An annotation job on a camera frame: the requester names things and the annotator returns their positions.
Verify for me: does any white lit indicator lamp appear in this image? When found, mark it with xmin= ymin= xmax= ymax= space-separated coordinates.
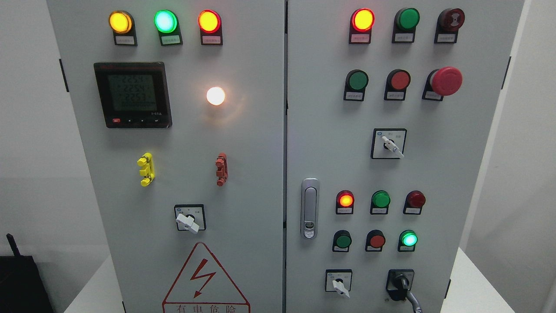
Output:
xmin=206 ymin=87 xmax=226 ymax=106

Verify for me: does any silver door lock handle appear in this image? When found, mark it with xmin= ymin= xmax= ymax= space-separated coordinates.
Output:
xmin=300 ymin=178 xmax=320 ymax=239

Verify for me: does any red lit indicator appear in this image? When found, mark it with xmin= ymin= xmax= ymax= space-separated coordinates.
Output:
xmin=335 ymin=190 xmax=355 ymax=215
xmin=349 ymin=8 xmax=375 ymax=44

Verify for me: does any red triangle warning sticker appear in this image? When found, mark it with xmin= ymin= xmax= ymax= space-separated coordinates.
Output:
xmin=162 ymin=242 xmax=252 ymax=313

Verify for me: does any dark red buzzer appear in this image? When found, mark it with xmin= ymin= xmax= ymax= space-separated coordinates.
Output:
xmin=434 ymin=8 xmax=465 ymax=44

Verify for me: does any red lit indicator lower left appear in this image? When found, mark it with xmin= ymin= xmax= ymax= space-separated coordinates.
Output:
xmin=335 ymin=190 xmax=355 ymax=215

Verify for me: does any yellow indicator light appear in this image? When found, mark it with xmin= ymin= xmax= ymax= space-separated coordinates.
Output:
xmin=109 ymin=10 xmax=137 ymax=46

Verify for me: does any grey right cabinet door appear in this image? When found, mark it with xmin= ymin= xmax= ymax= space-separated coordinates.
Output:
xmin=285 ymin=0 xmax=524 ymax=313

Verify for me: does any red push button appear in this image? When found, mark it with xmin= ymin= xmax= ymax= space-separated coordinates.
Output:
xmin=384 ymin=69 xmax=411 ymax=101
xmin=365 ymin=230 xmax=386 ymax=252

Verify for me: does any red-orange indicator light left door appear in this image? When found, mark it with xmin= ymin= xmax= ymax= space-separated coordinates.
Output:
xmin=197 ymin=10 xmax=223 ymax=46

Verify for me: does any white selector switch left door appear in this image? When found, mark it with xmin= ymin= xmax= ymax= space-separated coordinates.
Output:
xmin=173 ymin=204 xmax=206 ymax=234

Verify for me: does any white selector switch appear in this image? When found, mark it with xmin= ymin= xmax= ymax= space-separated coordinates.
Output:
xmin=325 ymin=269 xmax=353 ymax=299
xmin=370 ymin=127 xmax=407 ymax=159

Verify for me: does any grey left cabinet door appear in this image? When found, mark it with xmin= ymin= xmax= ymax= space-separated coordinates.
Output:
xmin=47 ymin=0 xmax=285 ymax=313

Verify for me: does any green push button lower right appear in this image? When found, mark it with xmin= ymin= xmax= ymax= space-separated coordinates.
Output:
xmin=397 ymin=230 xmax=418 ymax=252

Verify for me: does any grey cabinet door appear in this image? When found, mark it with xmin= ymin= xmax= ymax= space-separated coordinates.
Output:
xmin=47 ymin=0 xmax=285 ymax=313
xmin=285 ymin=0 xmax=524 ymax=313

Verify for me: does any red indicator lower right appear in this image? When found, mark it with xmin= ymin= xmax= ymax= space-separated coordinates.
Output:
xmin=403 ymin=190 xmax=426 ymax=215

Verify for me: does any black box with antenna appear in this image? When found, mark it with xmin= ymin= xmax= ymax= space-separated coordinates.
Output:
xmin=0 ymin=233 xmax=53 ymax=313

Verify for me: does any green push button upper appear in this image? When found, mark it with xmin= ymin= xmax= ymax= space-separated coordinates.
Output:
xmin=343 ymin=69 xmax=369 ymax=102

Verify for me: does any red lit indicator top right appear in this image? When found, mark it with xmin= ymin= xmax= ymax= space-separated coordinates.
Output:
xmin=349 ymin=8 xmax=375 ymax=44

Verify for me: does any red terminal connector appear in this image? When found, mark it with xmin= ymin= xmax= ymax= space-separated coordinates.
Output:
xmin=215 ymin=153 xmax=228 ymax=186

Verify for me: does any green lit indicator light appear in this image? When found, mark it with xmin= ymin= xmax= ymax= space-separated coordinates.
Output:
xmin=153 ymin=10 xmax=183 ymax=46

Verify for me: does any green indicator top right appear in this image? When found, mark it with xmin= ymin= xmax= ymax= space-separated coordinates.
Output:
xmin=391 ymin=7 xmax=420 ymax=43

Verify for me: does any green push button lower left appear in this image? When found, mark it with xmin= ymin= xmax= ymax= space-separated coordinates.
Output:
xmin=332 ymin=230 xmax=353 ymax=253

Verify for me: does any white selector switch bottom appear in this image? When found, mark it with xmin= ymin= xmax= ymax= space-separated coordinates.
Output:
xmin=325 ymin=269 xmax=353 ymax=299

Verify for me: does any green indicator lower middle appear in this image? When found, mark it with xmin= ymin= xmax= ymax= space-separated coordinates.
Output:
xmin=370 ymin=190 xmax=391 ymax=215

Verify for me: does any green push button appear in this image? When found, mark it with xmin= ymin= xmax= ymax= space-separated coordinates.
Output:
xmin=332 ymin=230 xmax=353 ymax=253
xmin=343 ymin=69 xmax=369 ymax=102
xmin=397 ymin=230 xmax=418 ymax=252

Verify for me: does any black knob selector switch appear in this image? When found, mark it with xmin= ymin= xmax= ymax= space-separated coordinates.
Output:
xmin=386 ymin=269 xmax=415 ymax=301

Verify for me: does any yellow terminal connector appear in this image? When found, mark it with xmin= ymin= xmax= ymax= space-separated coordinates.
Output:
xmin=137 ymin=152 xmax=156 ymax=187

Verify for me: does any white selector switch upper right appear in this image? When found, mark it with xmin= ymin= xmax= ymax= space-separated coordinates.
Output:
xmin=370 ymin=127 xmax=407 ymax=159

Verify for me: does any red push button lower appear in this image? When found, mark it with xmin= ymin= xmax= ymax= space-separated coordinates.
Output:
xmin=365 ymin=230 xmax=386 ymax=252

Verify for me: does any red push button upper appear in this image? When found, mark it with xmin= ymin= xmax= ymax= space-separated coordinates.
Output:
xmin=384 ymin=69 xmax=411 ymax=101

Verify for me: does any red emergency stop button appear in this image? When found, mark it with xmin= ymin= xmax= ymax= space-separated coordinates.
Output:
xmin=422 ymin=66 xmax=463 ymax=101

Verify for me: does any black digital power meter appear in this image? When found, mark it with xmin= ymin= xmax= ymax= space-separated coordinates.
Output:
xmin=94 ymin=62 xmax=172 ymax=129

